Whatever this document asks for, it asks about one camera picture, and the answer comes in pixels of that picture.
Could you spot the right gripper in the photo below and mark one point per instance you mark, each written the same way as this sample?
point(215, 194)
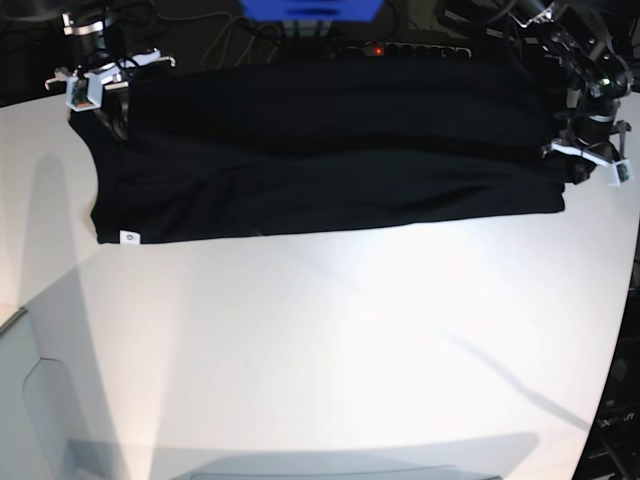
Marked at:
point(100, 57)

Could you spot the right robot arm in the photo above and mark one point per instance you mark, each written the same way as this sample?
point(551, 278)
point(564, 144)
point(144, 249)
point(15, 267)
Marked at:
point(137, 21)

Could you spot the blue box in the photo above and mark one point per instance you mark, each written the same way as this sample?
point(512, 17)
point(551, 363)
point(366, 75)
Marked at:
point(315, 10)

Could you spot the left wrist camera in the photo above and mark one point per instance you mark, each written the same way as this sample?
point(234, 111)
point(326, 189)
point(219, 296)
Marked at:
point(619, 173)

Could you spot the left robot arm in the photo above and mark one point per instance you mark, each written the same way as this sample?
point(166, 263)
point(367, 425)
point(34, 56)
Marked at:
point(579, 39)

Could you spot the black power strip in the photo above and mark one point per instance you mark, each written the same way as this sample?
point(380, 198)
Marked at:
point(403, 50)

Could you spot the black T-shirt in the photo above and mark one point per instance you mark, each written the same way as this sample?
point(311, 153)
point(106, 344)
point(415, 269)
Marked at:
point(322, 146)

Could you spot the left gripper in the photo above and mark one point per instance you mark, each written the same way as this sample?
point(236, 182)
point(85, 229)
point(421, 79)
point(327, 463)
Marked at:
point(597, 139)

